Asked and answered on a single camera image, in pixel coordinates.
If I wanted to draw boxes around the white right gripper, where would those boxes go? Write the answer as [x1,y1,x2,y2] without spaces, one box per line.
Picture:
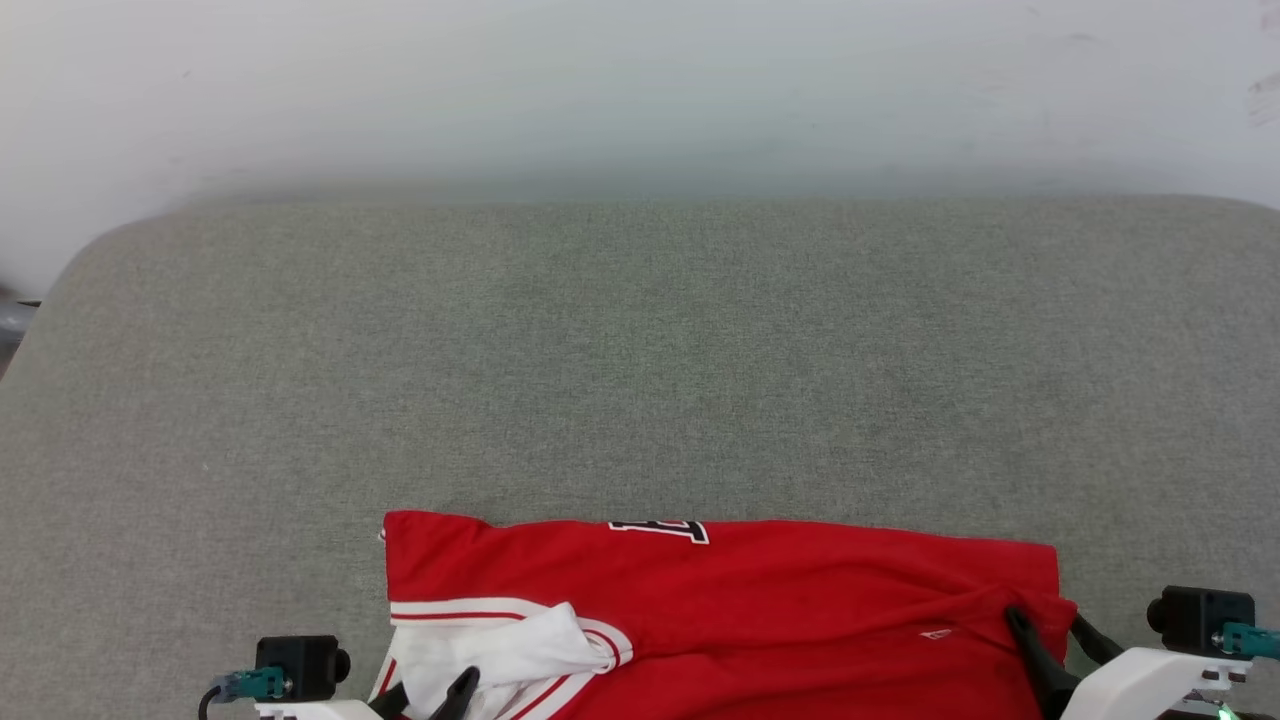
[1004,604,1253,720]

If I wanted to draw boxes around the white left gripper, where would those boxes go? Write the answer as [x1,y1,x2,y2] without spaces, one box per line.
[254,666,482,720]

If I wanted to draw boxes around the red and white jersey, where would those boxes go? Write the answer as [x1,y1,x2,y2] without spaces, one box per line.
[368,509,1080,720]

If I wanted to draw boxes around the grey fabric sofa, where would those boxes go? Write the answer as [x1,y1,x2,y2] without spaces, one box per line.
[0,195,1280,720]

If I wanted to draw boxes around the teal camera connector cable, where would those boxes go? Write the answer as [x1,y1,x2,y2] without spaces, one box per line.
[197,667,293,720]
[1212,621,1280,663]

